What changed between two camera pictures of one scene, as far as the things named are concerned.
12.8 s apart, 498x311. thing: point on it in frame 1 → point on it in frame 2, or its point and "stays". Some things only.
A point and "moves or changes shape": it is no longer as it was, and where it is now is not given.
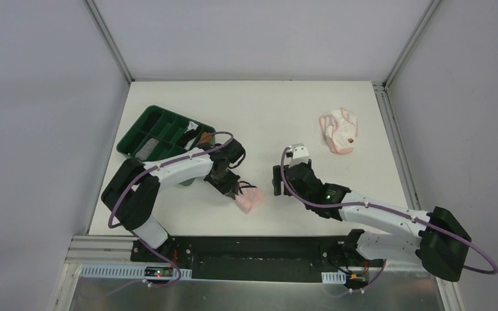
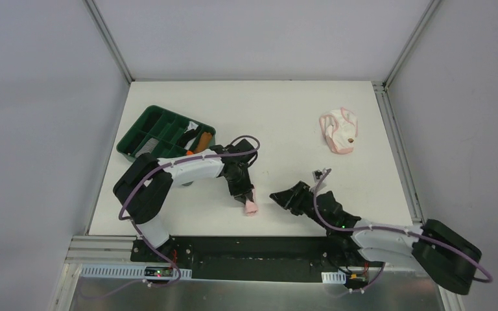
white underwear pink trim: (340, 127) stays
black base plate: (261, 258) stays
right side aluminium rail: (390, 114) stays
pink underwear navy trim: (249, 197) moves or changes shape
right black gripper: (286, 175) → (301, 199)
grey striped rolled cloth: (146, 149) stays
